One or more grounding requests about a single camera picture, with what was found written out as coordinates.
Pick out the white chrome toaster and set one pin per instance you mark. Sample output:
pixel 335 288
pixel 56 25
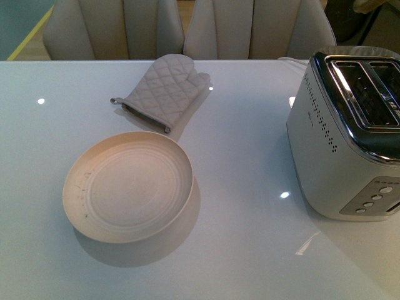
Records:
pixel 343 131

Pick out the beige sofa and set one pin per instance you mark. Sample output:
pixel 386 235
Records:
pixel 366 6

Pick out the beige left dining chair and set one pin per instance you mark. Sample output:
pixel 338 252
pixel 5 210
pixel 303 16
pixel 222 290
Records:
pixel 113 30

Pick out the beige right dining chair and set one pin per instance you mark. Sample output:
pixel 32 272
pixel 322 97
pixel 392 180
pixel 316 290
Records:
pixel 257 30

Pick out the beige round plate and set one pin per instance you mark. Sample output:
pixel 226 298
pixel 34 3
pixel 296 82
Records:
pixel 128 187

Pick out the beige dining chair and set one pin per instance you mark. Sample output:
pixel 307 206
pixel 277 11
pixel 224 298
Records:
pixel 113 30
pixel 257 30

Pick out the grey quilted oven mitt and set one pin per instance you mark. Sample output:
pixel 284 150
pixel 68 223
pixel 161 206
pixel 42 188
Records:
pixel 167 89

